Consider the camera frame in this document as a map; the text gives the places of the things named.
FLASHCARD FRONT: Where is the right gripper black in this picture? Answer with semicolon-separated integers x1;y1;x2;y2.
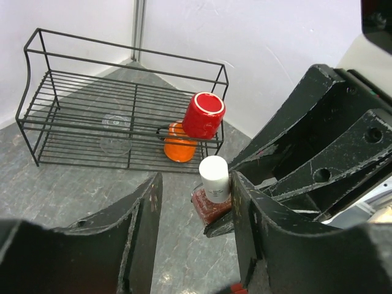
229;64;391;221

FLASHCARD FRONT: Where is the glitter red nail polish bottle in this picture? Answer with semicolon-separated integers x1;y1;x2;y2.
190;184;232;227

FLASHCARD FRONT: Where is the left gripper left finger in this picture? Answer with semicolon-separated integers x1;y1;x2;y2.
1;173;163;293

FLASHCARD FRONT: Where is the clear glass in rack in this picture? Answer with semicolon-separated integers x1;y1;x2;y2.
99;111;132;156

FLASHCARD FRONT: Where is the orange cup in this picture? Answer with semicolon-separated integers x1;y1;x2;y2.
164;121;198;163

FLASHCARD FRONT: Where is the red mug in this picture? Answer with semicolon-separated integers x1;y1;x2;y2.
182;92;226;140

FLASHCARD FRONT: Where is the black wire rack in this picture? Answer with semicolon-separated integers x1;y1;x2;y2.
15;28;229;174

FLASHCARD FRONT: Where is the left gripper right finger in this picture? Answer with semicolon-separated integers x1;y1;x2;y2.
232;172;391;293

